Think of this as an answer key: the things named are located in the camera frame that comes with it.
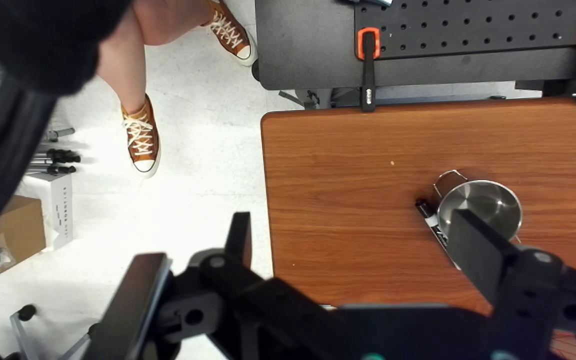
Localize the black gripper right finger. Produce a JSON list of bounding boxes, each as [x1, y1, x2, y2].
[[448, 209, 518, 304]]

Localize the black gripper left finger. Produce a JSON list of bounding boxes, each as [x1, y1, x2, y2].
[[81, 212, 252, 360]]

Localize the black white Expo marker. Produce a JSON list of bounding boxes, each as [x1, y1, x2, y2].
[[415, 198, 461, 272]]

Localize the small stainless steel pot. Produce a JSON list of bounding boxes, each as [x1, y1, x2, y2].
[[431, 168, 523, 242]]

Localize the cardboard box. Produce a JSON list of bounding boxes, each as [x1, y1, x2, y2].
[[0, 196, 45, 273]]

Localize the white box with tools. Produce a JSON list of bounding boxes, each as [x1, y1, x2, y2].
[[16, 125, 81, 247]]

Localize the brown sneaker lower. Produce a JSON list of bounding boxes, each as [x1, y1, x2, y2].
[[121, 96, 159, 175]]

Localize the brown sneaker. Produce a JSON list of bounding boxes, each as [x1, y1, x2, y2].
[[121, 96, 159, 175], [205, 0, 255, 66]]

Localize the orange black clamp left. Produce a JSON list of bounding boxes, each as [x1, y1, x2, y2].
[[355, 26, 382, 112]]

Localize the person's bare legs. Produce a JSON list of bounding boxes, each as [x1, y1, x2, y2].
[[97, 0, 212, 114]]

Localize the black pegboard bench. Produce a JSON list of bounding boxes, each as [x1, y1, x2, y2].
[[254, 0, 576, 89]]

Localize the brown sneaker upper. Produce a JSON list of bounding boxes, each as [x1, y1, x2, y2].
[[205, 0, 255, 66]]

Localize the black cable bundle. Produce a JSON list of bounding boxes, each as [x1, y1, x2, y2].
[[0, 0, 135, 295]]

